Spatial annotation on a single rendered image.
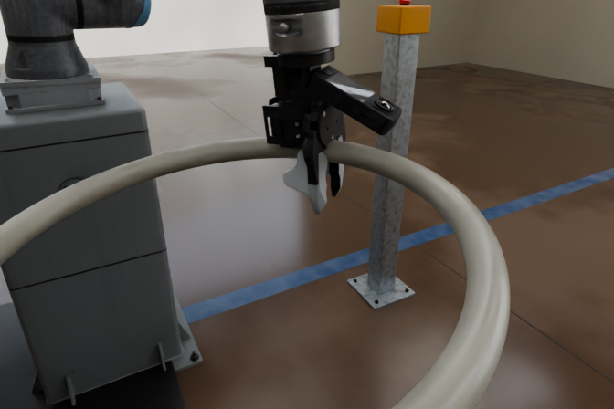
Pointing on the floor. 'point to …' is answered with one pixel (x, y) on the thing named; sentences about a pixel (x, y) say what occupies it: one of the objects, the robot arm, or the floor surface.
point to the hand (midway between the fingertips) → (331, 196)
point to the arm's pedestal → (89, 250)
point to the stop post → (401, 71)
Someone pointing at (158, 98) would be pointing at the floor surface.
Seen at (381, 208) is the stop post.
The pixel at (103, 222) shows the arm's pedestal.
